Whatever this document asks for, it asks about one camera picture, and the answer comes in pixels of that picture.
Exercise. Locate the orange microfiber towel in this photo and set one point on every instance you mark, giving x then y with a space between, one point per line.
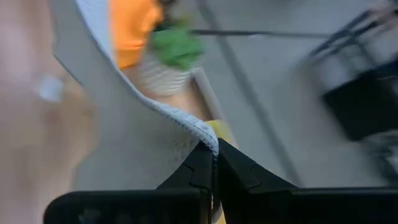
130 31

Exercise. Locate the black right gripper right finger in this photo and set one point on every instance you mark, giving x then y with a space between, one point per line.
242 180

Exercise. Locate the succulent in white patterned pot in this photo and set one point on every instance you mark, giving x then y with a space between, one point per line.
174 46

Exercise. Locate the grey microfiber towel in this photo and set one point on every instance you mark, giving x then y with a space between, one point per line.
140 140

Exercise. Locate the black metal cart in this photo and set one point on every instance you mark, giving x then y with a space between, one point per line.
357 102

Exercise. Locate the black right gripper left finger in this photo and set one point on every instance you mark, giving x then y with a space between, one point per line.
192 174

